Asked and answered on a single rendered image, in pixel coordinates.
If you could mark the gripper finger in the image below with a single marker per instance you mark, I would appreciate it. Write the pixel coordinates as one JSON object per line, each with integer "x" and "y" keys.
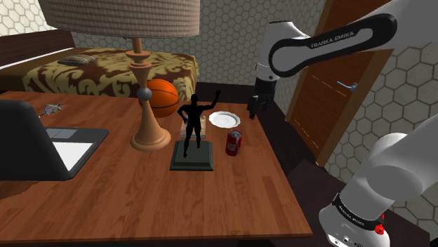
{"x": 253, "y": 107}
{"x": 267, "y": 103}

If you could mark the white plate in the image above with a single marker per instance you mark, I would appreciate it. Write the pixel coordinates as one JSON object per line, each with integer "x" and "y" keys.
{"x": 224, "y": 119}

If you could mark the black laptop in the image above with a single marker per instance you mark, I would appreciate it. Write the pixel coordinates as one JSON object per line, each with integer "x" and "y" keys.
{"x": 24, "y": 147}

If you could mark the bed with brown patterned cover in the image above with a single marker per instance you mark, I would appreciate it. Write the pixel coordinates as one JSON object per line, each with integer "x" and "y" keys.
{"x": 106, "y": 77}

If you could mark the black figure statue green base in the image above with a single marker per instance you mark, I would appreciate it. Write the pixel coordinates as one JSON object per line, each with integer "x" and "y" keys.
{"x": 192, "y": 116}

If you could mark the striped olive pillow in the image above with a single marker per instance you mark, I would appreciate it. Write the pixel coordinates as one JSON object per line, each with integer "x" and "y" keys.
{"x": 78, "y": 60}

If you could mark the small grey metal ornament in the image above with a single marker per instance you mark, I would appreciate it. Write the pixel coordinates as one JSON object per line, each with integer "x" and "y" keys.
{"x": 51, "y": 109}

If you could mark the orange basketball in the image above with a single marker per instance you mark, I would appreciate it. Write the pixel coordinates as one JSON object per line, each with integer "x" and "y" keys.
{"x": 164, "y": 97}

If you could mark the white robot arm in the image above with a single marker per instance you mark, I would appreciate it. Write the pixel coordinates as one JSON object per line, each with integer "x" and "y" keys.
{"x": 383, "y": 171}

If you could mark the wooden table lamp beige shade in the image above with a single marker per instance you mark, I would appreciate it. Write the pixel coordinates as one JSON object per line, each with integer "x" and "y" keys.
{"x": 149, "y": 130}

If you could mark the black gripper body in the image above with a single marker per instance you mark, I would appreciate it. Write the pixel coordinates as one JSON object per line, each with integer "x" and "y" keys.
{"x": 266, "y": 87}

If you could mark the red drink can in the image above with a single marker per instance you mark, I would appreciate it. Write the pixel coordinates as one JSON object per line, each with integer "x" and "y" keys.
{"x": 233, "y": 143}

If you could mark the wooden desk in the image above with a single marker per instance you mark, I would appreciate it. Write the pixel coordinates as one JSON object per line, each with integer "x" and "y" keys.
{"x": 137, "y": 205}

